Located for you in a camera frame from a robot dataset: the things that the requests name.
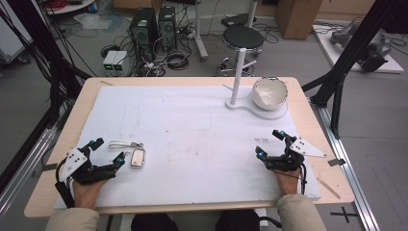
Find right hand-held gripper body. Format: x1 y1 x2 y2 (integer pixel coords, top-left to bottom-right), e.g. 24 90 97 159
264 134 328 172

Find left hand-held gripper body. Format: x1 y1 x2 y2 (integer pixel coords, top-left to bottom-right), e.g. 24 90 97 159
58 145 117 186

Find person's right hand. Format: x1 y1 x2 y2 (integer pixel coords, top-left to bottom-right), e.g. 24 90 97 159
273 167 304 197

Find person's left hand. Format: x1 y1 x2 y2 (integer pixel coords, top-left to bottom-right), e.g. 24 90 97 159
71 177 111 210

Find white eggshell-shaped bowl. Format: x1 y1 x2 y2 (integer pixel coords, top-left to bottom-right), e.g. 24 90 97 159
250 76 289 112

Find grey tape piece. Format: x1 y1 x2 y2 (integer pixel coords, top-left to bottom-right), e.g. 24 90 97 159
327 157 347 167

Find thin wooden stick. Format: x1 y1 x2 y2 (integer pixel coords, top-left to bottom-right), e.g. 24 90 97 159
316 176 342 200

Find white table mat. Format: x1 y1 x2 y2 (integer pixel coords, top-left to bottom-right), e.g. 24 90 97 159
54 84 322 210

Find white stand with pole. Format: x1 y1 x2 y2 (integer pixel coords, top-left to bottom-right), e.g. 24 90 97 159
222 47 289 121

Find person's right leg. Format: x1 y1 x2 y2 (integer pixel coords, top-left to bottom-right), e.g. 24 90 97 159
215 209 261 231

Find person's leg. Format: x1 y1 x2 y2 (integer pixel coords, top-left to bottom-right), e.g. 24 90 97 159
215 209 261 231
130 213 179 231

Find person's left leg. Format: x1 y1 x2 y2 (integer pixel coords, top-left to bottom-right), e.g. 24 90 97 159
130 213 179 231

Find small white power box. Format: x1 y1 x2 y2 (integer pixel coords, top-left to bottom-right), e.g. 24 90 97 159
102 49 119 72
113 50 129 72

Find white floor platform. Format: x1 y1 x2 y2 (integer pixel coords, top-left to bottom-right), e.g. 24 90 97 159
312 23 405 75

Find black round stool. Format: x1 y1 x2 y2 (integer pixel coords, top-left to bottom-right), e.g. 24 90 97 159
218 24 266 78

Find cardboard box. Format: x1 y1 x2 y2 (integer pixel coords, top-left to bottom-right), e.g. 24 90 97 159
274 0 324 40

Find clear plastic bag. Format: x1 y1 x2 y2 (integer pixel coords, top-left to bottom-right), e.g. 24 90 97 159
73 12 114 32

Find black computer tower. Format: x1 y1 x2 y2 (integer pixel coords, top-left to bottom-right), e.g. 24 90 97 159
129 7 161 55
157 5 178 50

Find grey and black machine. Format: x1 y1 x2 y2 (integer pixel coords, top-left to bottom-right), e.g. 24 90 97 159
329 21 393 73

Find white desk leg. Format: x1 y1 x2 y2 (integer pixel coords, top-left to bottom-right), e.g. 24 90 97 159
191 0 210 63

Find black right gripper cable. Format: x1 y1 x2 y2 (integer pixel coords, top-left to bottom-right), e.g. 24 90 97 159
297 162 309 195

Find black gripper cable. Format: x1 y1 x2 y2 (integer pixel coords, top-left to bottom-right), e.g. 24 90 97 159
297 162 309 195
54 158 76 209

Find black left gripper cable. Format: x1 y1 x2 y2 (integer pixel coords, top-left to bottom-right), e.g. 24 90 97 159
54 158 76 209

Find aluminium rail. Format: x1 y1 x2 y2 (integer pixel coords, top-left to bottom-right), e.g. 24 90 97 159
0 127 60 220
308 97 382 231

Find black metal frame stand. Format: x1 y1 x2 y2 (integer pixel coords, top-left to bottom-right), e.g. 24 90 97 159
301 0 408 140
0 0 93 194

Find coiled black cables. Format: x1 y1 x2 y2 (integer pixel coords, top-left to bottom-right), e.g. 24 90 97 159
165 49 191 71

